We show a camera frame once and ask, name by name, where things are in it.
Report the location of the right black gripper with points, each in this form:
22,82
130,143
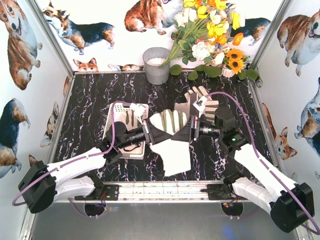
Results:
194,129

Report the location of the grey metal bucket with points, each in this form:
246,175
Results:
156,70

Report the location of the artificial flower bouquet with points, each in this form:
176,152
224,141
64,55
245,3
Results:
210,31

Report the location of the white glove green trim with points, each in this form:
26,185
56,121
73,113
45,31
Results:
175,155

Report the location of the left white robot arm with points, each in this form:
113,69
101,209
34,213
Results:
45,184

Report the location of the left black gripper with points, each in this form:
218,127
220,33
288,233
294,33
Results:
146,132

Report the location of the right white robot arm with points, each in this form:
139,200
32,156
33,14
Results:
288,203

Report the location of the white grey work glove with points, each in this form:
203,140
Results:
130,120

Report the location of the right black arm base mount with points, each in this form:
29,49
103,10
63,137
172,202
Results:
224,190

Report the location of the small white sunflower pot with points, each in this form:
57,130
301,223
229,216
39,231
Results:
226,72

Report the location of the aluminium front rail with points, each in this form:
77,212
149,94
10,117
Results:
150,191

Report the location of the white perforated storage basket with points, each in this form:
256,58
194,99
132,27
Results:
114,115

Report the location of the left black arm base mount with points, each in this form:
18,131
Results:
105,192

